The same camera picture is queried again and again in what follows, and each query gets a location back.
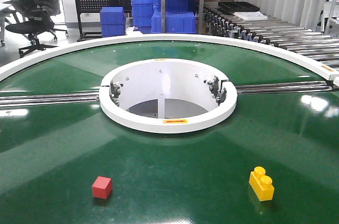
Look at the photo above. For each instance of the red cube block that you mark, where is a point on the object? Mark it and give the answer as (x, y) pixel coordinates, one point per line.
(102, 187)

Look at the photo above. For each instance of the yellow toy brick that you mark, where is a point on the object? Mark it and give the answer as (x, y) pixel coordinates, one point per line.
(261, 184)

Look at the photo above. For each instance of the yellow arrow warning label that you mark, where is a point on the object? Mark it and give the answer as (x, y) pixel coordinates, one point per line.
(175, 121)

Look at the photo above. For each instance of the large blue crate front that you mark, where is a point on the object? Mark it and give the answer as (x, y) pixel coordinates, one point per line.
(176, 22)

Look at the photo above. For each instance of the small blue crate stack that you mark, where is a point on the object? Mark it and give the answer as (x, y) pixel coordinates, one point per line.
(113, 21)

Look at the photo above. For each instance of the tall blue crate stack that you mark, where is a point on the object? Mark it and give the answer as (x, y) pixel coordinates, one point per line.
(147, 16)

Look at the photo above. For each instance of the black compartment tray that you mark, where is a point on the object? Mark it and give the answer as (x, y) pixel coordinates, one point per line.
(229, 6)

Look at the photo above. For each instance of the white flat tray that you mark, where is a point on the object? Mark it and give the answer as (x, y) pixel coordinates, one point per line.
(251, 16)

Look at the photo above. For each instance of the right steel roller bar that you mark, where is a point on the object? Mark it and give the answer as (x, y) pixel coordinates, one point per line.
(291, 87)

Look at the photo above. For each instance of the steel roller bar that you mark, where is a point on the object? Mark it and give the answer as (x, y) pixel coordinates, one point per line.
(30, 100)
(291, 87)

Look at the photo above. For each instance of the black office chair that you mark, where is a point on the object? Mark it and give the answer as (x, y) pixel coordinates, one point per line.
(32, 28)

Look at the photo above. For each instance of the white outer conveyor rim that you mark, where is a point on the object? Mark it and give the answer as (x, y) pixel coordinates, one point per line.
(316, 67)

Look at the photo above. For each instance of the left steel roller bar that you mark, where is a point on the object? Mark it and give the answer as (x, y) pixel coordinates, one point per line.
(30, 100)

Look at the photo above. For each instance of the metal roller conveyor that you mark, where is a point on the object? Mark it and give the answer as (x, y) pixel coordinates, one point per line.
(273, 32)

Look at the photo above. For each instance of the white inner ring housing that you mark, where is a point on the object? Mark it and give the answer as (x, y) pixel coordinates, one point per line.
(141, 94)

